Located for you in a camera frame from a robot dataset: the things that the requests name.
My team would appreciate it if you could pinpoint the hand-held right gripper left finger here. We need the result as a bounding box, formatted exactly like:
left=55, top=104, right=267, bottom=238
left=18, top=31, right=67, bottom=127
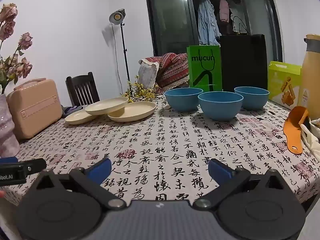
left=26, top=158, right=127, bottom=210

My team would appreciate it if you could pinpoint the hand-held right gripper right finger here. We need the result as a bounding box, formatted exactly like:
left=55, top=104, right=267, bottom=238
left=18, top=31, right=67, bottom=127
left=194, top=158, right=293, bottom=210

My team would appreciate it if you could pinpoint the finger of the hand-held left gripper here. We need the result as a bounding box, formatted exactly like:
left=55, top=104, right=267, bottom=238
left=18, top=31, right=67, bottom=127
left=0, top=156, right=19, bottom=165
left=0, top=158, right=47, bottom=174

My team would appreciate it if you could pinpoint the cream plate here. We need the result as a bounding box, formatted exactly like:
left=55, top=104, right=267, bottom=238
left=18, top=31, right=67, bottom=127
left=107, top=101, right=157, bottom=122
left=65, top=110, right=99, bottom=125
left=85, top=97, right=129, bottom=116

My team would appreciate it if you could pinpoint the blue bowl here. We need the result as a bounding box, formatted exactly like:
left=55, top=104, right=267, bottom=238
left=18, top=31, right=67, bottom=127
left=164, top=87, right=204, bottom=112
left=198, top=91, right=244, bottom=121
left=234, top=87, right=270, bottom=110

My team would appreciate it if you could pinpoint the calligraphy printed tablecloth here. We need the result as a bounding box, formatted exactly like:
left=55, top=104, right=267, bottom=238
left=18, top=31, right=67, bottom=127
left=0, top=90, right=320, bottom=230

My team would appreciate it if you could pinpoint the pink small suitcase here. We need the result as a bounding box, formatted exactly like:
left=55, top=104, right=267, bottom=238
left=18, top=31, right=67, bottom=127
left=6, top=78, right=63, bottom=140

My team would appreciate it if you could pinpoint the grey purple cloth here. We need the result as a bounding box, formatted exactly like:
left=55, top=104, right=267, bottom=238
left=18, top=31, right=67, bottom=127
left=61, top=105, right=84, bottom=118

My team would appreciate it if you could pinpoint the orange plastic scoop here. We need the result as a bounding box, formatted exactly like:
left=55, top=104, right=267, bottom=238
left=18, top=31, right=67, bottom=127
left=283, top=106, right=310, bottom=155

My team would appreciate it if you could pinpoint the dark wooden chair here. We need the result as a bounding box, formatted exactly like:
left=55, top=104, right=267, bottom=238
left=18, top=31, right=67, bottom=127
left=65, top=72, right=100, bottom=107

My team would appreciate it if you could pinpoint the yellow flower branch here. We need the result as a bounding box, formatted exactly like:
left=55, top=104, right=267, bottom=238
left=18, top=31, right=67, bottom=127
left=122, top=74, right=165, bottom=103

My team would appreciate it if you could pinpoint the white cloth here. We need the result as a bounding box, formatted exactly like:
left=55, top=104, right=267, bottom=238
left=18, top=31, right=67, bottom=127
left=299, top=119, right=320, bottom=153

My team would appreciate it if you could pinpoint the green paper bag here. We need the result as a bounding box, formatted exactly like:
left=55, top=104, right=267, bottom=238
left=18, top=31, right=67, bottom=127
left=187, top=45, right=223, bottom=92

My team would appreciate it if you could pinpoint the white quilted cushion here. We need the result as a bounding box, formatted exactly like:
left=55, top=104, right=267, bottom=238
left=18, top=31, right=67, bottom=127
left=138, top=58, right=160, bottom=88

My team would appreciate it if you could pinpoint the lime green snack box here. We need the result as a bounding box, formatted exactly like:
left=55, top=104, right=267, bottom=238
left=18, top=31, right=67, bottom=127
left=268, top=61, right=303, bottom=110

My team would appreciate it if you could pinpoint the red patterned blanket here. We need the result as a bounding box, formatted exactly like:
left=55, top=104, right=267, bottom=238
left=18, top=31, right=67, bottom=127
left=142, top=52, right=190, bottom=90

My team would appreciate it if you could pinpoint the black paper bag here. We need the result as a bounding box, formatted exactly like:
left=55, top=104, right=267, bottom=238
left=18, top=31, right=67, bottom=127
left=219, top=16, right=268, bottom=94

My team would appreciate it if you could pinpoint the dried flower bouquet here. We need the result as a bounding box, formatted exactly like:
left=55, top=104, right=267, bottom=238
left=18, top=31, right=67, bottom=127
left=0, top=3, right=33, bottom=95

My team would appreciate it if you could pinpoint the beige thermos bottle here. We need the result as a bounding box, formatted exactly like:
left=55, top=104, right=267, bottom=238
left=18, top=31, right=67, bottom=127
left=299, top=34, right=320, bottom=120

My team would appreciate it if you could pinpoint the hanging blue shirt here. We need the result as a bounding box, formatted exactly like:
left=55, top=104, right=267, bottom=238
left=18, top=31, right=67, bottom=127
left=198, top=0, right=222, bottom=46

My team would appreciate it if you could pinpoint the studio light on stand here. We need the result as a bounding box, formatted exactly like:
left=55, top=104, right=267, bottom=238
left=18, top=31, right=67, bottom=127
left=109, top=9, right=134, bottom=97

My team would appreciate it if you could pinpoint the hanging pink garment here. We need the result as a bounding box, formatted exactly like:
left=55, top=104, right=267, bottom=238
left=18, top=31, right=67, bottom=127
left=219, top=0, right=230, bottom=23

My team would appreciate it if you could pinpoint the dark sliding glass door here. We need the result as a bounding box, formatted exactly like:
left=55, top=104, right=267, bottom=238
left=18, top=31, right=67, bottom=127
left=144, top=0, right=284, bottom=63

